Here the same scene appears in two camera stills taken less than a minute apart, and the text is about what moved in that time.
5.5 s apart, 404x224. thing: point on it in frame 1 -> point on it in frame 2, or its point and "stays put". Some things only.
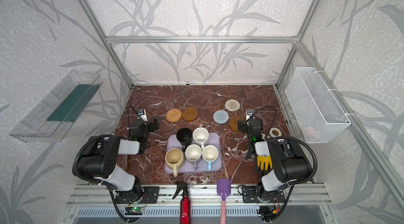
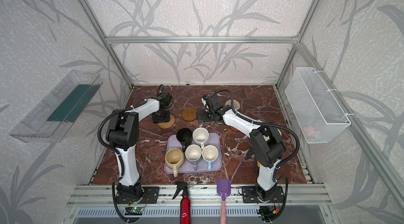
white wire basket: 319,114 stays put
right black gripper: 250,146 -> 208,116
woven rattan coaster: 173,115 -> 167,124
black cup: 184,135 stays put
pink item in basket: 310,131 stays put
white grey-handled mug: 193,153 stays put
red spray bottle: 185,208 stays put
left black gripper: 151,125 -> 161,116
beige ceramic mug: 174,158 stays put
